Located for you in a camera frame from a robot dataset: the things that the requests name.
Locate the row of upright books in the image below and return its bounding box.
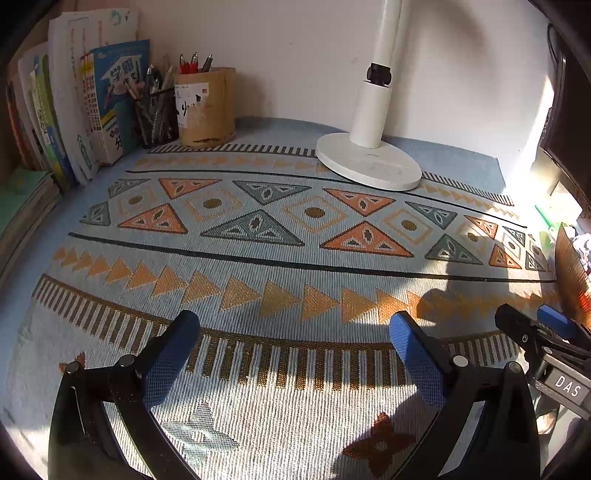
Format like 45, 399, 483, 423
6, 41, 79, 193

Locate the bamboo pen holder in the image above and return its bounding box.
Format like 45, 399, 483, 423
174, 67, 237, 148

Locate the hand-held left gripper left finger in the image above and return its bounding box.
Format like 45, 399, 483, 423
48, 310, 201, 480

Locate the white desk lamp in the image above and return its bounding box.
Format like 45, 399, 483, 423
315, 0, 423, 191

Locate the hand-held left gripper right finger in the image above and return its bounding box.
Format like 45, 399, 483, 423
389, 310, 541, 480

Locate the black monitor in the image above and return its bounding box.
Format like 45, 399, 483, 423
538, 28, 591, 185

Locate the black mesh pen holder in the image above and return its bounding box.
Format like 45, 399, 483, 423
134, 88, 180, 149

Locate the blue cover book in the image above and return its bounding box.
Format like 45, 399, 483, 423
81, 39, 151, 167

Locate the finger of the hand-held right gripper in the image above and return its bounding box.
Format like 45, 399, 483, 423
495, 304, 591, 364
537, 305, 591, 349

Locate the golden ribbed bowl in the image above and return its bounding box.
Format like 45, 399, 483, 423
554, 224, 591, 324

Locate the bundle of pens and pencils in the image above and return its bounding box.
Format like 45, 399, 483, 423
122, 54, 175, 100

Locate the green tissue pack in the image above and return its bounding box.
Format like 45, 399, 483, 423
534, 203, 557, 229

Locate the patterned woven mat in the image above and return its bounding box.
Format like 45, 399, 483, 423
0, 117, 561, 480

